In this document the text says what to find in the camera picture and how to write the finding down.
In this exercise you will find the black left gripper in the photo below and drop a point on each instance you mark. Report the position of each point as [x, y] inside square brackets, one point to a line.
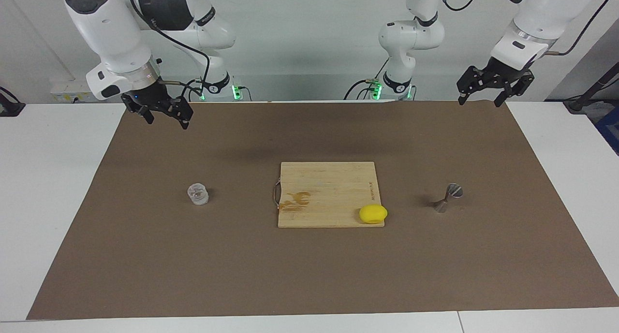
[505, 73]

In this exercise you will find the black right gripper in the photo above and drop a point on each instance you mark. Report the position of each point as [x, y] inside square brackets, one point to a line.
[147, 97]

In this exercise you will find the small clear glass cup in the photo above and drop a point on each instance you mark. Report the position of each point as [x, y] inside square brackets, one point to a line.
[198, 194]

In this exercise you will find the steel jigger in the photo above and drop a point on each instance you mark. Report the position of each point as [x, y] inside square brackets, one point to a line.
[453, 191]

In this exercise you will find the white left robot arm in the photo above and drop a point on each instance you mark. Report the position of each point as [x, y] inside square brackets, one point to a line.
[411, 33]

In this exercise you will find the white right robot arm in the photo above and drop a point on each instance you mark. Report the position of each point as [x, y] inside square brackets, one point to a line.
[111, 28]

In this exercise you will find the black stand leg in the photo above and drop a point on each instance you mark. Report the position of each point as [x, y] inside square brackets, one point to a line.
[578, 103]

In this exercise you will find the white power strip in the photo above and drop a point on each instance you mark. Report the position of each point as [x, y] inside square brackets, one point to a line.
[72, 89]

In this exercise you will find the blue crate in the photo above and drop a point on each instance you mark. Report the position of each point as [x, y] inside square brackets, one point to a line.
[610, 130]

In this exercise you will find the black clamp base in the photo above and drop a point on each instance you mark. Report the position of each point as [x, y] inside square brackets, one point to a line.
[9, 108]

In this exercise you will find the brown table mat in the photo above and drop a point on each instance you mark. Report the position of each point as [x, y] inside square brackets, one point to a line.
[193, 275]

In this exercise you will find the yellow lemon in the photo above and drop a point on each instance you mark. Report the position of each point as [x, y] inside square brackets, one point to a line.
[373, 214]

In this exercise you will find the wooden cutting board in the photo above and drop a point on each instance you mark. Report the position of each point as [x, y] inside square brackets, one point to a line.
[329, 188]

